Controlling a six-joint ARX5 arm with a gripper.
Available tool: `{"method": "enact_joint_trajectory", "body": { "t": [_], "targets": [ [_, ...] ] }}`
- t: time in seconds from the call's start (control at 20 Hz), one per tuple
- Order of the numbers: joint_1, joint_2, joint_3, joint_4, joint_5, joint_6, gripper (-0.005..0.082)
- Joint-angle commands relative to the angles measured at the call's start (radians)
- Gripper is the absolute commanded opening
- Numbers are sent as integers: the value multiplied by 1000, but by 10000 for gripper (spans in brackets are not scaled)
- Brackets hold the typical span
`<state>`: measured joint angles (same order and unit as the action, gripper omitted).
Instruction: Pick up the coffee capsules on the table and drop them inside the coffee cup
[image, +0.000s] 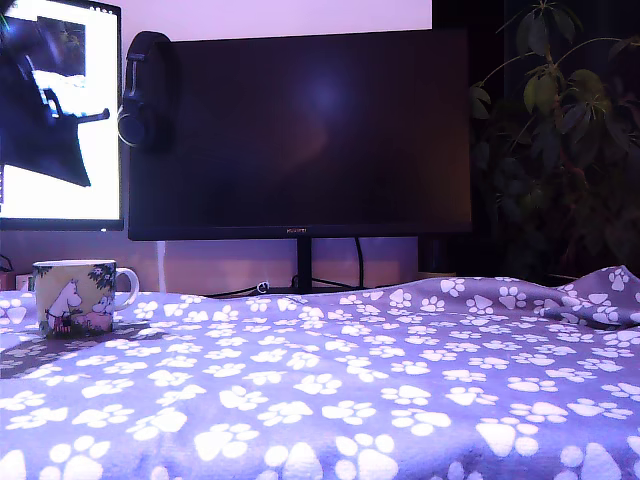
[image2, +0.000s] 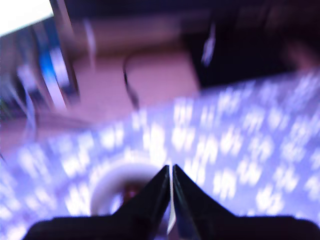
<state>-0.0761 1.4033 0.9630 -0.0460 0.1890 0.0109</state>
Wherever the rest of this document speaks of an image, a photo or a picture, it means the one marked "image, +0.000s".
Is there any cartoon print ceramic mug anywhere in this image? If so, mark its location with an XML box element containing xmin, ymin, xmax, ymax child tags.
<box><xmin>32</xmin><ymin>259</ymin><xmax>140</xmax><ymax>340</ymax></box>

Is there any black over-ear headphones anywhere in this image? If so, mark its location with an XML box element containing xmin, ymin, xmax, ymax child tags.
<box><xmin>116</xmin><ymin>30</ymin><xmax>176</xmax><ymax>154</ymax></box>

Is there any thin black cable with plug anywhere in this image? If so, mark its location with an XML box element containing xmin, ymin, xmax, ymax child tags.
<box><xmin>207</xmin><ymin>285</ymin><xmax>261</xmax><ymax>299</ymax></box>

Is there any grey paw print blanket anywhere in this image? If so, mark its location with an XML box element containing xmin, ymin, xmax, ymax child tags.
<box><xmin>0</xmin><ymin>264</ymin><xmax>640</xmax><ymax>480</ymax></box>

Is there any green leafy houseplant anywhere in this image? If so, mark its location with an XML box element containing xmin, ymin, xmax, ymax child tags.
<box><xmin>469</xmin><ymin>0</ymin><xmax>640</xmax><ymax>286</ymax></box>

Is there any lit white screen monitor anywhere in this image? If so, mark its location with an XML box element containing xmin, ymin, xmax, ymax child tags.
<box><xmin>0</xmin><ymin>0</ymin><xmax>125</xmax><ymax>232</ymax></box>

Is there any black monitor power cable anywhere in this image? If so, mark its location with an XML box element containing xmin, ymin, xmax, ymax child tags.
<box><xmin>352</xmin><ymin>237</ymin><xmax>367</xmax><ymax>291</ymax></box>

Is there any large black monitor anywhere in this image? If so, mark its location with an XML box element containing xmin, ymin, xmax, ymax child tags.
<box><xmin>127</xmin><ymin>27</ymin><xmax>474</xmax><ymax>294</ymax></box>

